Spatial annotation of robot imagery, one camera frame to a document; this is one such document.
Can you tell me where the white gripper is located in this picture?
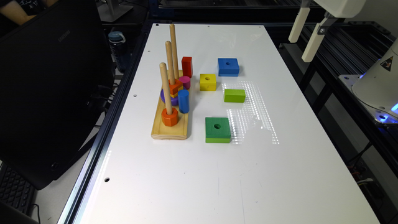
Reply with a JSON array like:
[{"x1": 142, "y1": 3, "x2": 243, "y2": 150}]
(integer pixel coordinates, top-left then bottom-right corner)
[{"x1": 288, "y1": 0, "x2": 366, "y2": 62}]

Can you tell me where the dark green square block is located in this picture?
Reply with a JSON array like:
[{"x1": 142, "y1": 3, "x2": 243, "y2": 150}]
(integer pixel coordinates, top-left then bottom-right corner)
[{"x1": 205, "y1": 117, "x2": 231, "y2": 143}]

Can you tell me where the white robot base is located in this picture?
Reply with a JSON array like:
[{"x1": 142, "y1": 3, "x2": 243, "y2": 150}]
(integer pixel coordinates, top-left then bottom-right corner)
[{"x1": 339, "y1": 42, "x2": 397, "y2": 126}]

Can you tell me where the person forearm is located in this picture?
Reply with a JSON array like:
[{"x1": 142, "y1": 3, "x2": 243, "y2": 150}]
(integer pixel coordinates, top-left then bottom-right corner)
[{"x1": 1, "y1": 0, "x2": 57, "y2": 29}]

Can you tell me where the blue square block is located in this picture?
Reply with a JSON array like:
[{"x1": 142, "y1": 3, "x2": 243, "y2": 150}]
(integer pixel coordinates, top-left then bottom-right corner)
[{"x1": 218, "y1": 58, "x2": 239, "y2": 77}]

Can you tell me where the light green rectangular block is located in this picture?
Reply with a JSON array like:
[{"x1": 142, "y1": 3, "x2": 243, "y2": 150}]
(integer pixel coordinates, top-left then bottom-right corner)
[{"x1": 224, "y1": 89, "x2": 246, "y2": 103}]

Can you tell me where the yellow cube block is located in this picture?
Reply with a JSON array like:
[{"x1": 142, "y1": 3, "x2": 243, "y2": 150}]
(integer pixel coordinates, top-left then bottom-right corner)
[{"x1": 200, "y1": 74, "x2": 216, "y2": 91}]

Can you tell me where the red rectangular block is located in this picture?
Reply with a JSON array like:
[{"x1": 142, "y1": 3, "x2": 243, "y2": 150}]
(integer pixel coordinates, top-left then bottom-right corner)
[{"x1": 182, "y1": 57, "x2": 193, "y2": 78}]

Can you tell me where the pink cylinder block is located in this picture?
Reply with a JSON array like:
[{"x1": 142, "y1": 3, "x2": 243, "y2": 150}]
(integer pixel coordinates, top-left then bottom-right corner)
[{"x1": 179, "y1": 76, "x2": 191, "y2": 90}]

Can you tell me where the blue cylinder block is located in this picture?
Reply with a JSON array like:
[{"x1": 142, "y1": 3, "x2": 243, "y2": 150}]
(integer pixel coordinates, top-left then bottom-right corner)
[{"x1": 178, "y1": 90, "x2": 190, "y2": 114}]

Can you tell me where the orange hexagon block front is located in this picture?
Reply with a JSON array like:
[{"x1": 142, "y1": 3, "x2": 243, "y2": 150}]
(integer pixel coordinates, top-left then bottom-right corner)
[{"x1": 161, "y1": 108, "x2": 179, "y2": 126}]

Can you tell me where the rear wooden peg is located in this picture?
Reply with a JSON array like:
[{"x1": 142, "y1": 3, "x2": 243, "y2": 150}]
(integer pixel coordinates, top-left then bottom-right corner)
[{"x1": 170, "y1": 24, "x2": 180, "y2": 80}]

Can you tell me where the wooden peg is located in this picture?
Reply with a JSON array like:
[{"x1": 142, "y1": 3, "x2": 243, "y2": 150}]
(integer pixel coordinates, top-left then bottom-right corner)
[
  {"x1": 170, "y1": 24, "x2": 180, "y2": 80},
  {"x1": 159, "y1": 62, "x2": 172, "y2": 114},
  {"x1": 165, "y1": 41, "x2": 175, "y2": 85}
]

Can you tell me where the middle wooden peg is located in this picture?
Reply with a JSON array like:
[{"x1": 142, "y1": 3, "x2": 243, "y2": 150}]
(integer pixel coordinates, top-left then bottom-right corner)
[{"x1": 165, "y1": 41, "x2": 175, "y2": 85}]

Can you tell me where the front wooden peg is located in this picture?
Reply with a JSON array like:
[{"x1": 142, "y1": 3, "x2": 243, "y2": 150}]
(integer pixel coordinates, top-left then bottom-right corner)
[{"x1": 159, "y1": 62, "x2": 172, "y2": 114}]

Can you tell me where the wooden peg base board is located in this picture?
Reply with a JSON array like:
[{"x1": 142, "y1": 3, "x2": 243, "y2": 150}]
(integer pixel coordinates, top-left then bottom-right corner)
[{"x1": 150, "y1": 70, "x2": 193, "y2": 141}]

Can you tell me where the dark water bottle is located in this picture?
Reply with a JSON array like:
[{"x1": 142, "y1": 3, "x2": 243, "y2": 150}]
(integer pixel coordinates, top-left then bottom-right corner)
[{"x1": 108, "y1": 31, "x2": 131, "y2": 73}]

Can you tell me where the grey monitor stand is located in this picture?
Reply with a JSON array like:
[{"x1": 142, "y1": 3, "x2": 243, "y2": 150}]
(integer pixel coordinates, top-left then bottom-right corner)
[{"x1": 97, "y1": 0, "x2": 134, "y2": 22}]

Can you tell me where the black Samsung monitor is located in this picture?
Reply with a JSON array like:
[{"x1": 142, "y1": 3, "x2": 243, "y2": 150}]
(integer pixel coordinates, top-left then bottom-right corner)
[{"x1": 1, "y1": 0, "x2": 114, "y2": 190}]

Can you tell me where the black keyboard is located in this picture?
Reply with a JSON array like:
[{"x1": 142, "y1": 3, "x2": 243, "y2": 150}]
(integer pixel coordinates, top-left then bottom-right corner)
[{"x1": 1, "y1": 163, "x2": 36, "y2": 216}]

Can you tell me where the purple ring block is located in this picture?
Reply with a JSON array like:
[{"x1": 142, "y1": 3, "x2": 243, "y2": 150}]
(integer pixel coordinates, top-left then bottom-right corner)
[{"x1": 160, "y1": 88, "x2": 180, "y2": 106}]

